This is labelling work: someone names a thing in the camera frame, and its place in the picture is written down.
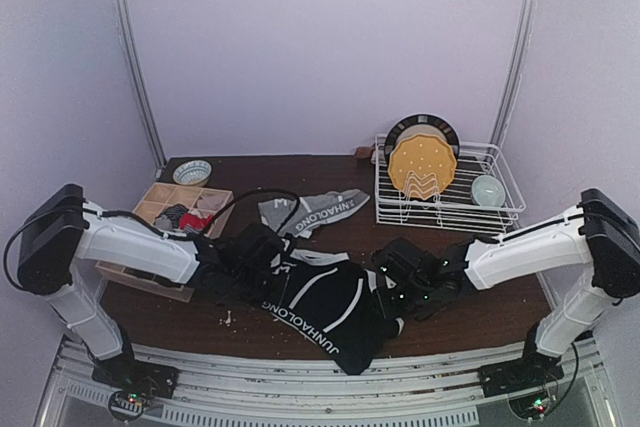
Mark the grey underwear white waistband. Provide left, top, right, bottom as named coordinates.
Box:
left=153, top=215, right=173, bottom=231

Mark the black underwear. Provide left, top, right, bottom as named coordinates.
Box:
left=261, top=249, right=404, bottom=375

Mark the wooden compartment organizer box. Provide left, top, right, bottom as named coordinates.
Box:
left=96, top=182, right=234, bottom=303

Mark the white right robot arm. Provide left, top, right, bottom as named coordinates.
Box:
left=372, top=189, right=639, bottom=360

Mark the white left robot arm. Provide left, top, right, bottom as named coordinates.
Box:
left=4, top=184, right=293, bottom=361

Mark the pink beige rolled underwear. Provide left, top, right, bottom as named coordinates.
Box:
left=195, top=195, right=225, bottom=212

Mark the red rolled underwear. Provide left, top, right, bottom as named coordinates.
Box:
left=179, top=213, right=214, bottom=233

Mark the dark striped rolled underwear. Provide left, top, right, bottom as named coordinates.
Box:
left=155, top=204, right=189, bottom=230

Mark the blue yellow patterned bowl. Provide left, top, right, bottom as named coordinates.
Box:
left=172, top=160, right=212, bottom=187

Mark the pale green glass bowl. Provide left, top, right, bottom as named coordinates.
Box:
left=471, top=175, right=506, bottom=208

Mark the yellow scalloped plate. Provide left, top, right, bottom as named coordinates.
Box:
left=387, top=134, right=457, bottom=200

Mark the brown cloth item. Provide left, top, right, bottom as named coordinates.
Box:
left=354, top=146, right=375, bottom=160

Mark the black rimmed plate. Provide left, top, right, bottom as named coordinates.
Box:
left=383, top=114, right=460, bottom=162

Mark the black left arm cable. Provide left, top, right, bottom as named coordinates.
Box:
left=3, top=188, right=301, bottom=293

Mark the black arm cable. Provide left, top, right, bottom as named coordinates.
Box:
left=474, top=206, right=626, bottom=398
left=3, top=188, right=301, bottom=293

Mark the white wire dish rack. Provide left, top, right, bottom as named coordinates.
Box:
left=373, top=134, right=526, bottom=235

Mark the aluminium rail front frame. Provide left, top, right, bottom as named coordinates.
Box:
left=33, top=339, right=624, bottom=426

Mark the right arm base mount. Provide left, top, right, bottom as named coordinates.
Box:
left=478, top=342, right=564, bottom=422

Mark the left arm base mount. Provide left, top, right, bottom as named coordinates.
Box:
left=87, top=341, right=179, bottom=425

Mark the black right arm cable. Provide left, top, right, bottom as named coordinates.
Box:
left=474, top=206, right=626, bottom=398

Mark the left aluminium corner post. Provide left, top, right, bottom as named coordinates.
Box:
left=112, top=0, right=167, bottom=172

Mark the aluminium corner post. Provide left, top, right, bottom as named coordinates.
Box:
left=112, top=0, right=167, bottom=172
left=490, top=0, right=538, bottom=147

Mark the right aluminium corner post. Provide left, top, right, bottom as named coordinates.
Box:
left=490, top=0, right=538, bottom=147

